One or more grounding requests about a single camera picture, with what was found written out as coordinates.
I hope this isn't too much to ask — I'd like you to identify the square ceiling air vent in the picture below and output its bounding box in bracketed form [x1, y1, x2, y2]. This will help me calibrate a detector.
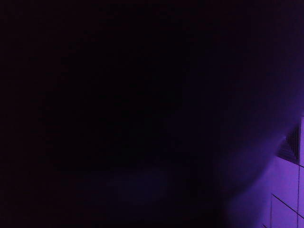
[276, 125, 301, 165]

